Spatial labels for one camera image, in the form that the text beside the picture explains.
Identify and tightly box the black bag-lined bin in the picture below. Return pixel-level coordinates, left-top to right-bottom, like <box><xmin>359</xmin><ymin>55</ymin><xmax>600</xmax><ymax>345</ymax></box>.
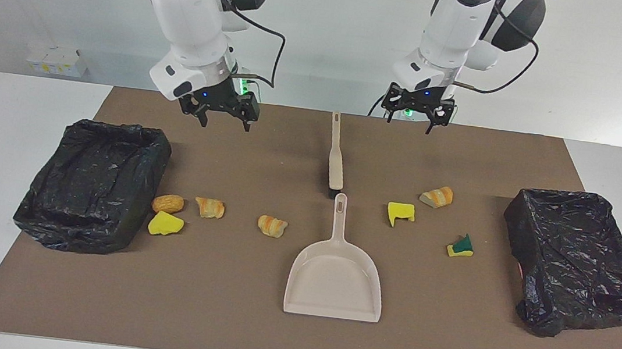
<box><xmin>9</xmin><ymin>112</ymin><xmax>175</xmax><ymax>263</ymax></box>
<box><xmin>491</xmin><ymin>183</ymin><xmax>622</xmax><ymax>346</ymax></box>

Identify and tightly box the pale bread chunk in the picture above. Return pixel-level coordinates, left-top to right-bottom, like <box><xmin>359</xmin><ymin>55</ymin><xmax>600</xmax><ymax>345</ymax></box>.
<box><xmin>418</xmin><ymin>184</ymin><xmax>454</xmax><ymax>211</ymax></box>

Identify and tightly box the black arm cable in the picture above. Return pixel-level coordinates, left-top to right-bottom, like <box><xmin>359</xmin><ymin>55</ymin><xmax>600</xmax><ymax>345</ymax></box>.
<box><xmin>190</xmin><ymin>0</ymin><xmax>292</xmax><ymax>90</ymax></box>
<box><xmin>452</xmin><ymin>0</ymin><xmax>546</xmax><ymax>101</ymax></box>

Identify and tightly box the beige hand brush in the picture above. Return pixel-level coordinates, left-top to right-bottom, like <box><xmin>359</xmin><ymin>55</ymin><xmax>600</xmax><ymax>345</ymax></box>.
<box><xmin>322</xmin><ymin>112</ymin><xmax>353</xmax><ymax>200</ymax></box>

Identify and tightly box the notched yellow sponge piece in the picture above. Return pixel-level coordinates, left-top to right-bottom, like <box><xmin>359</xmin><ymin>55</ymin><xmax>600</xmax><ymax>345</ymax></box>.
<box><xmin>385</xmin><ymin>201</ymin><xmax>418</xmax><ymax>230</ymax></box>

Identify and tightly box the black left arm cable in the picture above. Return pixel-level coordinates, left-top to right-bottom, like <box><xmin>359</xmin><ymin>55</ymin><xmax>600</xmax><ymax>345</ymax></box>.
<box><xmin>452</xmin><ymin>0</ymin><xmax>546</xmax><ymax>101</ymax></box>

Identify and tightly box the brown potato piece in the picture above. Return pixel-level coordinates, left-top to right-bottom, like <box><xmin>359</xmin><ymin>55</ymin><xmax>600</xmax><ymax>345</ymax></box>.
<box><xmin>151</xmin><ymin>193</ymin><xmax>186</xmax><ymax>216</ymax></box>

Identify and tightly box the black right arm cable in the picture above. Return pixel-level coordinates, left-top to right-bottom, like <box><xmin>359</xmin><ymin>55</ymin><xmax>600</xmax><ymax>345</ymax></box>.
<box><xmin>190</xmin><ymin>0</ymin><xmax>292</xmax><ymax>90</ymax></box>

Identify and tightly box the brown table mat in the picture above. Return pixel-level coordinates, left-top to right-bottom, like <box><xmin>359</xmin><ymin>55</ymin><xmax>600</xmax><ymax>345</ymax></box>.
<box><xmin>0</xmin><ymin>73</ymin><xmax>622</xmax><ymax>349</ymax></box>

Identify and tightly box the orange striped croissant piece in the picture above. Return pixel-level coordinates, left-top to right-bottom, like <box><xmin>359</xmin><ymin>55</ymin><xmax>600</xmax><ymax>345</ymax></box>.
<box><xmin>256</xmin><ymin>214</ymin><xmax>289</xmax><ymax>240</ymax></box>
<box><xmin>193</xmin><ymin>196</ymin><xmax>227</xmax><ymax>221</ymax></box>

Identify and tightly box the white power strip box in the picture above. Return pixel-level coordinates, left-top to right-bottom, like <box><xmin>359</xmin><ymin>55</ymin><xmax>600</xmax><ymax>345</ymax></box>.
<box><xmin>24</xmin><ymin>43</ymin><xmax>90</xmax><ymax>79</ymax></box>

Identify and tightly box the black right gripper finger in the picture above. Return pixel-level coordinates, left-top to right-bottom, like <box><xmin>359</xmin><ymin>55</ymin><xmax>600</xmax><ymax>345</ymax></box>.
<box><xmin>176</xmin><ymin>93</ymin><xmax>212</xmax><ymax>128</ymax></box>
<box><xmin>233</xmin><ymin>92</ymin><xmax>263</xmax><ymax>134</ymax></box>

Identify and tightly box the beige plastic dustpan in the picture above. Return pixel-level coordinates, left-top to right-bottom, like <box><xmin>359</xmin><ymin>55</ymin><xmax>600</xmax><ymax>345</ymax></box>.
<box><xmin>282</xmin><ymin>188</ymin><xmax>395</xmax><ymax>324</ymax></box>

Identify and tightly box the green and yellow sponge piece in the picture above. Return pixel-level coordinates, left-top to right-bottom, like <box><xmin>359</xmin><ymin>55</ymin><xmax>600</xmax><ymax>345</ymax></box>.
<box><xmin>446</xmin><ymin>232</ymin><xmax>476</xmax><ymax>259</ymax></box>

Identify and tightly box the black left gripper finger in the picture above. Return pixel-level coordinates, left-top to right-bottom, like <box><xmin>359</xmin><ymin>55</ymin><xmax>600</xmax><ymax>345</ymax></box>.
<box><xmin>379</xmin><ymin>82</ymin><xmax>408</xmax><ymax>126</ymax></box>
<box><xmin>424</xmin><ymin>97</ymin><xmax>456</xmax><ymax>138</ymax></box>

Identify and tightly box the plain yellow sponge piece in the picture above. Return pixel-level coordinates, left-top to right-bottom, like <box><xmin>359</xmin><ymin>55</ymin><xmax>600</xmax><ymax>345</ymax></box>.
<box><xmin>147</xmin><ymin>210</ymin><xmax>186</xmax><ymax>239</ymax></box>

